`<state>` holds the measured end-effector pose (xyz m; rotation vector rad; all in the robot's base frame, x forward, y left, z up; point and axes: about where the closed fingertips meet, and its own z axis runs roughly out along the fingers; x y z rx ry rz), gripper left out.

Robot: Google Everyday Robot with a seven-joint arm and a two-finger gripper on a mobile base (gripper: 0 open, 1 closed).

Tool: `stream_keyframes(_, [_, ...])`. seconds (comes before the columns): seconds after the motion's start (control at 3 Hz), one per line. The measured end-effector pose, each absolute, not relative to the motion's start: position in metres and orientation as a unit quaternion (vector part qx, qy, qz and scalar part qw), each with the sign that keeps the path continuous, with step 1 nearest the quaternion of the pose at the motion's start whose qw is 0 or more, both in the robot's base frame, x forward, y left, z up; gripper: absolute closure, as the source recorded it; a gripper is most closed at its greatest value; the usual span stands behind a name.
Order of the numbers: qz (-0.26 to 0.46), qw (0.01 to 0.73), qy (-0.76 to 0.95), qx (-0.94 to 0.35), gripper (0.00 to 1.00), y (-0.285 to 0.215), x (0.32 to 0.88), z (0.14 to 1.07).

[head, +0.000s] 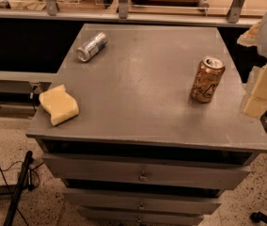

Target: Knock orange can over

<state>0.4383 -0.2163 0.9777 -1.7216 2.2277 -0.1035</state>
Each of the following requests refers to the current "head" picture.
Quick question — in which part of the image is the grey drawer cabinet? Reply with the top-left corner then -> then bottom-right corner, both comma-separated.
25,23 -> 267,226

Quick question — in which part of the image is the grey metal rail shelf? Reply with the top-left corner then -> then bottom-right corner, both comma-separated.
0,0 -> 267,26

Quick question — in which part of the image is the middle grey drawer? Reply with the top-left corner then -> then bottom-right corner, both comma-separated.
63,188 -> 221,215

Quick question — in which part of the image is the black tripod leg left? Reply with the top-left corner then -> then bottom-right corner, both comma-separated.
4,151 -> 34,226

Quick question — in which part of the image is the orange soda can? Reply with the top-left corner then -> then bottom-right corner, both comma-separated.
190,55 -> 226,103

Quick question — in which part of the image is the silver blue soda can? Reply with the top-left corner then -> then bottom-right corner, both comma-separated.
76,32 -> 108,62

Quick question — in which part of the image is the yellow sponge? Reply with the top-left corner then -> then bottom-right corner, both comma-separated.
39,84 -> 79,126

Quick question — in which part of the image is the top grey drawer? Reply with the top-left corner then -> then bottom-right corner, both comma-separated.
42,153 -> 250,190

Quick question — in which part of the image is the black object bottom right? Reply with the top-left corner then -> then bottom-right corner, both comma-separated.
250,212 -> 267,224

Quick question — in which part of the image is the bottom grey drawer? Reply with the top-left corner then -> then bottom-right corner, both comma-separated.
78,207 -> 203,226

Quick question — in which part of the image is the grey drawer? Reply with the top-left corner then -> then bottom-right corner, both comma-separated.
42,153 -> 250,190
78,207 -> 203,226
63,188 -> 221,215

